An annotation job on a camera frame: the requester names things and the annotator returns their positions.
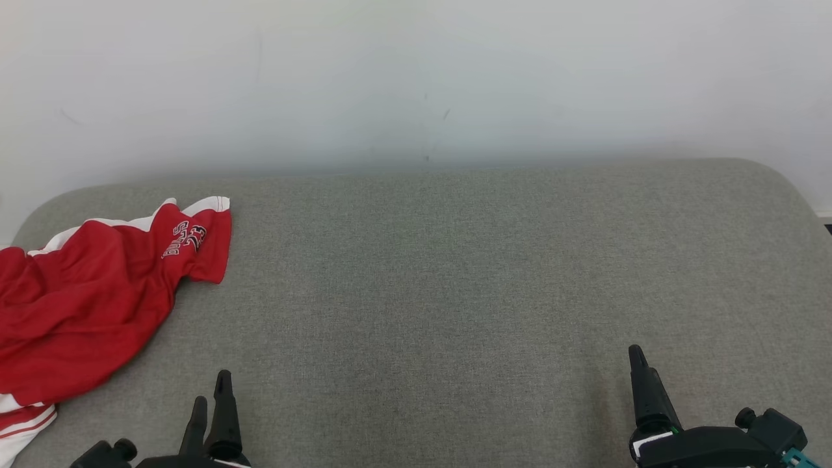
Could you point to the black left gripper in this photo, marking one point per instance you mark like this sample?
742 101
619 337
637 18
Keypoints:
195 462

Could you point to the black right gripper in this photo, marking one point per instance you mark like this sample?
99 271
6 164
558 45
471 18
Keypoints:
708 448

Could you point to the red shirt white striped sleeves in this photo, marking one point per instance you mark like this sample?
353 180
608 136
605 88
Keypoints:
45 351

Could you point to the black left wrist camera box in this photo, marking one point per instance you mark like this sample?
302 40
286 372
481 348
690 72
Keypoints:
104 455

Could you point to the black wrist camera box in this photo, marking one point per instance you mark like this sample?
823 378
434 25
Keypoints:
104 455
777 429

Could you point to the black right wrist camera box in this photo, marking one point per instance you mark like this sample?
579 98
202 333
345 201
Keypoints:
777 429

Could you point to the white wall baseboard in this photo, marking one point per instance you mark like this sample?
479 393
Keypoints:
824 218

